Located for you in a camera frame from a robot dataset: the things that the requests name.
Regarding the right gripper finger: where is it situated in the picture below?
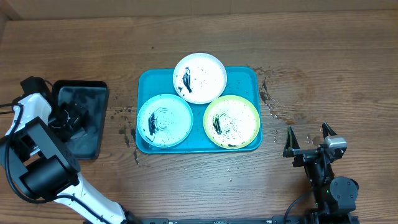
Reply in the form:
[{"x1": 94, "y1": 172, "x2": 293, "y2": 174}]
[
  {"x1": 322, "y1": 122, "x2": 336, "y2": 139},
  {"x1": 285, "y1": 126, "x2": 300, "y2": 151}
]

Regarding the light blue speckled plate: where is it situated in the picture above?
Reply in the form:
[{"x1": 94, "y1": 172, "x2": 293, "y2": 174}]
[{"x1": 137, "y1": 94, "x2": 193, "y2": 148}]

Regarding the white speckled plate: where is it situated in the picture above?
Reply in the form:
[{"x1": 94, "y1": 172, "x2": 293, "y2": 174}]
[{"x1": 172, "y1": 53, "x2": 228, "y2": 104}]

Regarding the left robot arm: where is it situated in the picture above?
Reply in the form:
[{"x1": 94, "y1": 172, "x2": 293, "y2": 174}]
[{"x1": 1, "y1": 77, "x2": 139, "y2": 223}]

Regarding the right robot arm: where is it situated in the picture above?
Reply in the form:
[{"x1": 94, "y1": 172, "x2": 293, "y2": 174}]
[{"x1": 282, "y1": 123, "x2": 359, "y2": 223}]

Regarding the black rectangular water tray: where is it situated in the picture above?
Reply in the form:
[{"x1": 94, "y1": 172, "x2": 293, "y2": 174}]
[{"x1": 53, "y1": 80, "x2": 109, "y2": 160}]

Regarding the teal plastic tray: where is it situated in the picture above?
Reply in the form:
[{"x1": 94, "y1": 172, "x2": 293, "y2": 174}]
[{"x1": 131, "y1": 67, "x2": 261, "y2": 154}]

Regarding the green rimmed plate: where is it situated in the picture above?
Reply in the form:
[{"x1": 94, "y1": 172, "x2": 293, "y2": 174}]
[{"x1": 203, "y1": 95, "x2": 261, "y2": 150}]

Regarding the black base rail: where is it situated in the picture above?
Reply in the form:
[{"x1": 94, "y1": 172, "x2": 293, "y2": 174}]
[{"x1": 141, "y1": 215, "x2": 304, "y2": 224}]

